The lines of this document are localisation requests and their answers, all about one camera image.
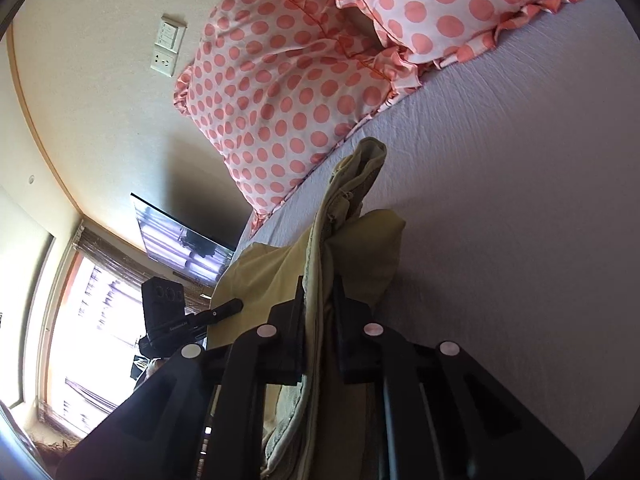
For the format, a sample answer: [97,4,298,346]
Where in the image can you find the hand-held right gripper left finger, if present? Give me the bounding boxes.
[56,276,307,480]

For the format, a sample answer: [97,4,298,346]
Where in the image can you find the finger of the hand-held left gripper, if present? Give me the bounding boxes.
[192,298,244,328]

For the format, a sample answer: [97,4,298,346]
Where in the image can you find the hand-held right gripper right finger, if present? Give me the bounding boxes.
[332,277,586,480]

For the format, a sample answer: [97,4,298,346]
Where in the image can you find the olive green pants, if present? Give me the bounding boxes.
[205,137,407,480]

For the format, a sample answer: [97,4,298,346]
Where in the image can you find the window with curtain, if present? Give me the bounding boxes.
[35,220,211,443]

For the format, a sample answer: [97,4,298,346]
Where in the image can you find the white bed sheet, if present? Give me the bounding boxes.
[233,0,640,480]

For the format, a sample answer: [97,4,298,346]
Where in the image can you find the large pink polka dot pillow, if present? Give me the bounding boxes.
[173,0,421,233]

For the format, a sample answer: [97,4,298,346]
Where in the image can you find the ruffled pink polka dot pillow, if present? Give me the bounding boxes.
[287,0,601,72]

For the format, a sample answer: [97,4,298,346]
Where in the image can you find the wall-mounted television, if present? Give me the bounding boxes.
[130,192,237,283]

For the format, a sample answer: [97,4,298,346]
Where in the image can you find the white wall socket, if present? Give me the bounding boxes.
[150,49,179,77]

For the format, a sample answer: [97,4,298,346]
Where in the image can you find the white wall switch panel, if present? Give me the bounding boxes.
[156,16,186,53]

